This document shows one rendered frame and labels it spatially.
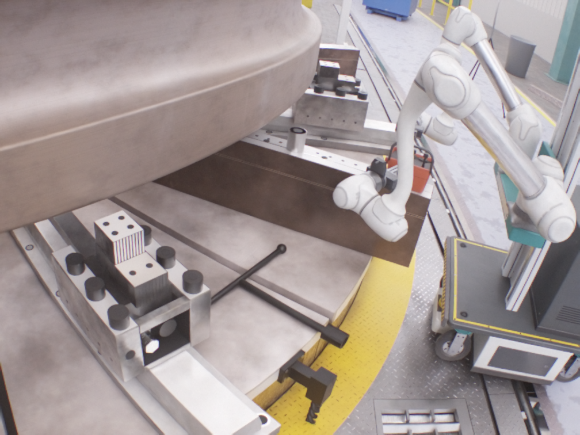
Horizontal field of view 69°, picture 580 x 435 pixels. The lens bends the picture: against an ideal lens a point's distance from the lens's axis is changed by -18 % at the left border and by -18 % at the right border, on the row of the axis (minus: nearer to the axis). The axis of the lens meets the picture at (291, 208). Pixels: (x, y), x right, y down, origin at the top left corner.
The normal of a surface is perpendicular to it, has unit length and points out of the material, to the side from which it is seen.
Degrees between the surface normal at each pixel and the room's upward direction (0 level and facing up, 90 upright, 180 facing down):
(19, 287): 0
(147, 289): 90
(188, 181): 90
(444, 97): 83
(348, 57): 90
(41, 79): 77
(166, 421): 0
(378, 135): 72
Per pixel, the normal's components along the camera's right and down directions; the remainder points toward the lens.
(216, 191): -0.36, 0.46
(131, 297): -0.68, 0.31
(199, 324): 0.72, 0.45
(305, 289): 0.14, -0.84
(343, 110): 0.03, 0.54
